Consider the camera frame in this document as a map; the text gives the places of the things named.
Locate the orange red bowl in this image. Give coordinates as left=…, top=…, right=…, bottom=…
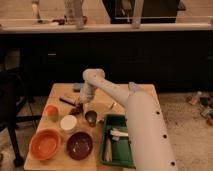
left=29, top=129, right=61, bottom=161

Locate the white bowl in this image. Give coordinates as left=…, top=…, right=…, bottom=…
left=60, top=115, right=77, bottom=133

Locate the small spoon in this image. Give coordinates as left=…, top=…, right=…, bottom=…
left=98, top=102, right=116, bottom=124

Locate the dark cabinet counter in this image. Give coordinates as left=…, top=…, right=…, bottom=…
left=0, top=29, right=213, bottom=95

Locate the black brown eraser block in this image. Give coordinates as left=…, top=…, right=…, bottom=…
left=59, top=97, right=76, bottom=106

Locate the black office chair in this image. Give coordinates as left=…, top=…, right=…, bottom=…
left=0, top=49, right=43, bottom=168

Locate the grey blue cloth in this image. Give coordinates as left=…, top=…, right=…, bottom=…
left=128, top=82, right=142, bottom=92

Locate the yellow corn cob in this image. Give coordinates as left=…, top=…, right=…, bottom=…
left=104, top=138, right=112, bottom=162

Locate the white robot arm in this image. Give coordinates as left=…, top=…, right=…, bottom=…
left=80, top=69, right=178, bottom=171

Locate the dark maroon bowl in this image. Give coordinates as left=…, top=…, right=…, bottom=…
left=66, top=132, right=93, bottom=160

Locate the small orange cup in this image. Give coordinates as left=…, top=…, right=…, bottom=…
left=44, top=105, right=59, bottom=122

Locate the green plastic tray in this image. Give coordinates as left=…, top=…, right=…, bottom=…
left=99, top=114, right=135, bottom=168

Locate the grey metal cup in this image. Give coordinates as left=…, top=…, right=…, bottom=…
left=85, top=110, right=97, bottom=127

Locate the dark red grape bunch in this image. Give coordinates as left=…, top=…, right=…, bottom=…
left=70, top=104, right=83, bottom=116

